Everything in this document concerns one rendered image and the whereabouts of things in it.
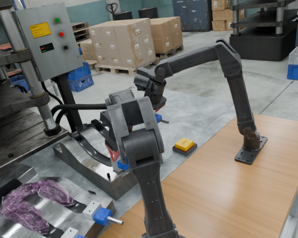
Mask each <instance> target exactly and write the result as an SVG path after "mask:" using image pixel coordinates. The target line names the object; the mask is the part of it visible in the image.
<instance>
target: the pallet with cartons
mask: <svg viewBox="0 0 298 238"><path fill-rule="evenodd" d="M150 25H151V31H152V37H153V43H154V49H155V54H156V55H160V58H159V59H160V60H164V59H166V58H167V55H175V54H177V53H176V51H181V50H183V49H184V46H183V36H182V30H181V22H180V17H164V18H154V19H150Z"/></svg>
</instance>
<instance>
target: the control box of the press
mask: <svg viewBox="0 0 298 238"><path fill-rule="evenodd" d="M11 13H12V16H13V18H14V20H15V23H16V25H17V28H18V31H19V33H20V36H21V38H22V41H23V43H24V46H25V47H27V48H30V49H31V51H32V54H33V56H34V57H33V58H32V59H31V63H32V65H33V68H34V70H35V73H36V75H37V78H38V80H39V81H40V82H41V84H42V87H43V89H44V91H45V92H47V93H48V94H49V95H50V96H51V97H53V98H54V99H56V100H57V101H58V102H59V104H63V103H64V104H70V105H71V104H76V103H75V100H74V97H73V94H72V91H71V88H70V85H69V82H68V75H69V73H70V72H73V71H74V70H75V69H77V68H80V67H82V66H83V62H82V59H81V56H80V53H79V49H78V46H77V42H76V39H75V36H74V32H73V30H72V26H71V23H70V19H69V16H68V12H67V10H66V6H65V3H64V1H63V2H57V3H53V4H48V5H42V6H38V7H33V8H26V9H21V10H16V11H11ZM48 79H51V80H52V81H53V82H55V83H56V84H57V86H58V89H59V91H60V94H61V97H62V100H63V103H62V101H61V100H60V99H59V98H58V97H56V96H55V95H53V94H52V93H50V92H49V91H48V90H47V89H46V87H45V84H44V81H45V80H48ZM64 115H65V116H66V117H67V120H68V123H69V125H70V128H71V131H72V133H74V132H76V129H75V126H77V127H80V126H81V125H83V123H82V121H81V118H80V115H79V111H78V110H69V111H67V112H66V113H65V114H64Z"/></svg>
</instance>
